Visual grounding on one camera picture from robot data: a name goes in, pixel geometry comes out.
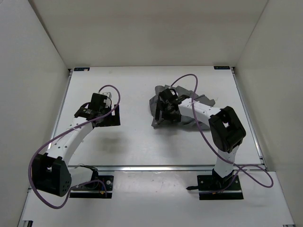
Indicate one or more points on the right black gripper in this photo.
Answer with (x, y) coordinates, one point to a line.
(161, 107)

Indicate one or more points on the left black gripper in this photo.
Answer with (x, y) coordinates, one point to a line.
(113, 119)

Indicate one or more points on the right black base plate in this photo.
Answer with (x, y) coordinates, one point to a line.
(212, 189)

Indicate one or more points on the grey skirt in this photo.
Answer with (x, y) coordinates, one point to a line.
(186, 122)

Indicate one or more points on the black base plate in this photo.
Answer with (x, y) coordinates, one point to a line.
(212, 189)
(95, 190)

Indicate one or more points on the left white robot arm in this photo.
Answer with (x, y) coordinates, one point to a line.
(50, 172)

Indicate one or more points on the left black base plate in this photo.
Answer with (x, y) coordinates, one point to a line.
(95, 190)

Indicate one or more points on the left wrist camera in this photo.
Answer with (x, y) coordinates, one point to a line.
(108, 94)

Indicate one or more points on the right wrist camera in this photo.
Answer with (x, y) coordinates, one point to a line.
(174, 93)

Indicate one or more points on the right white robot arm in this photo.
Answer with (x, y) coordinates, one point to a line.
(226, 129)

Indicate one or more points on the right blue corner sticker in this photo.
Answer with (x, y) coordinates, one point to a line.
(221, 67)

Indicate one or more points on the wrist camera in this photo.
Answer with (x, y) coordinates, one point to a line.
(108, 94)
(174, 93)

